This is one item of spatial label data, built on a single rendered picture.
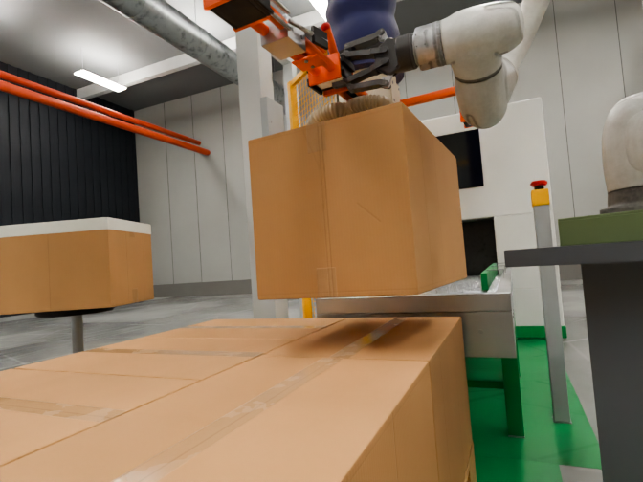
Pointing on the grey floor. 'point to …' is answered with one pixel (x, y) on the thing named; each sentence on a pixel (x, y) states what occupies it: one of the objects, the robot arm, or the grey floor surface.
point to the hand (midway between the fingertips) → (330, 73)
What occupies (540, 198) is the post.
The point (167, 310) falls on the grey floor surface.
